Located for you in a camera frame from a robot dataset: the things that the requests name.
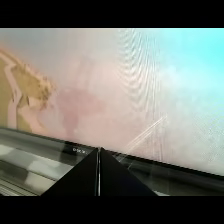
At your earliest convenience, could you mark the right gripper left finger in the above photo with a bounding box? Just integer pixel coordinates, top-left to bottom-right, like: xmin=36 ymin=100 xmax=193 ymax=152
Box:
xmin=41 ymin=147 xmax=100 ymax=197

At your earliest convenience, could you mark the silver frame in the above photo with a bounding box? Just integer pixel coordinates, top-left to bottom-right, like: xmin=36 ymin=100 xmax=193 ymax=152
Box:
xmin=0 ymin=143 xmax=73 ymax=197

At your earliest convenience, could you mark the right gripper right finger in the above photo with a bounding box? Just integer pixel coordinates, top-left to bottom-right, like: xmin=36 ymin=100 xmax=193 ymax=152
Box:
xmin=98 ymin=147 xmax=160 ymax=197

